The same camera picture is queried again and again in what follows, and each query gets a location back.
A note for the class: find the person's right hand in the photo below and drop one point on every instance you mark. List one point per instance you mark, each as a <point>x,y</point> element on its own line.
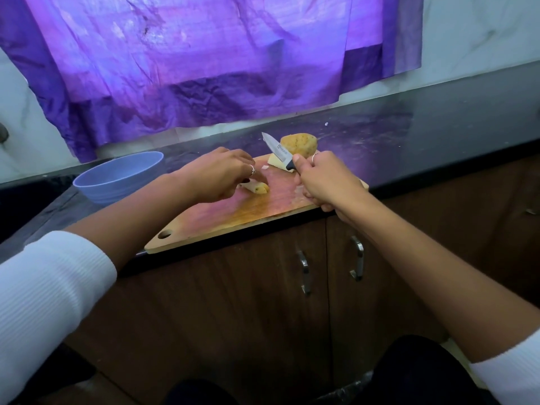
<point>329,181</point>

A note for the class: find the person's left hand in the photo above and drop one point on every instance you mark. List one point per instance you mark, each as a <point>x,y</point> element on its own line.
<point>215,174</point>

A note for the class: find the pile of diced potato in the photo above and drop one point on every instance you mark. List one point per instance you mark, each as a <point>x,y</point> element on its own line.
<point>257,187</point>

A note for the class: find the rounded potato end piece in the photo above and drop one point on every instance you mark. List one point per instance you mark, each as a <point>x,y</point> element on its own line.
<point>299,144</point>

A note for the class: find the potato slice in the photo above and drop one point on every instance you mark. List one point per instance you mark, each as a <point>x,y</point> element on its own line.
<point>277,163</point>

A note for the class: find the blue bowl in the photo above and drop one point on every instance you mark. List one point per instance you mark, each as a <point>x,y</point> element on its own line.
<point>118,175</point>

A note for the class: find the person's right forearm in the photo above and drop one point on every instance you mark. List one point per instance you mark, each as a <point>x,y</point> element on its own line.
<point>439,274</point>

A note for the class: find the person's dark trousers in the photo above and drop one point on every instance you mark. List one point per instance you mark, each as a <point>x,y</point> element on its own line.
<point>413,375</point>

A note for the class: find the wooden cutting board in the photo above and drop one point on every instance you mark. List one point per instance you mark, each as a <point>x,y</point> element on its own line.
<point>228,215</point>

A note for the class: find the purple cloth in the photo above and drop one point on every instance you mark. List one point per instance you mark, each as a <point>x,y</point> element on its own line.
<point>194,63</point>

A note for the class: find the dark sink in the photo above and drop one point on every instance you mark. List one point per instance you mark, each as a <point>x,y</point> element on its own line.
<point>25,206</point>

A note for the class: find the metal faucet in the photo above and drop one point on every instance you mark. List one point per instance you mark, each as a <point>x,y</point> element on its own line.
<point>3,132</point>

